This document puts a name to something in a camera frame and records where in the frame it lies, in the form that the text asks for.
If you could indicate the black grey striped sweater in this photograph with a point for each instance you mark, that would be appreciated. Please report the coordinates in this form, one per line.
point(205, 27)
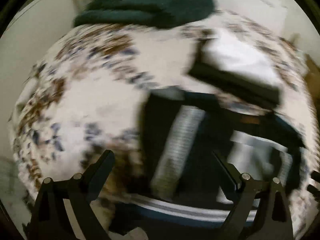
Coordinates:
point(180, 134)

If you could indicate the white bed headboard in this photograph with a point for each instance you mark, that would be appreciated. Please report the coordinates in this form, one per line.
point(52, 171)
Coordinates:
point(268, 13)

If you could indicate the white folded shirt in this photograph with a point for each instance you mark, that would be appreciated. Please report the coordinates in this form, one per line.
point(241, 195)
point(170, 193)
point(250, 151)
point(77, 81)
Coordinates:
point(225, 52)

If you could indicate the floral bed sheet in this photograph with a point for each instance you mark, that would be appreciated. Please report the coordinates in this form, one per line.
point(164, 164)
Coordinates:
point(87, 93)

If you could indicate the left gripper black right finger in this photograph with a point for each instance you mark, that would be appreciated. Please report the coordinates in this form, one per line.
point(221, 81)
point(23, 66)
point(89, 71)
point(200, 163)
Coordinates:
point(261, 209)

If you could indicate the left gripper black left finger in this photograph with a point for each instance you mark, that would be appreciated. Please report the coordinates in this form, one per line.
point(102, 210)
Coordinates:
point(49, 219)

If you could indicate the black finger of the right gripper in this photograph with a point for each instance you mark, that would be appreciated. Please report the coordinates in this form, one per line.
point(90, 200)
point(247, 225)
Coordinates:
point(312, 188)

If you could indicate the dark green folded blanket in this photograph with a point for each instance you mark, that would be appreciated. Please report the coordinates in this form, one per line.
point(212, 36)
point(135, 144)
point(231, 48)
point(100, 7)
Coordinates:
point(161, 14)

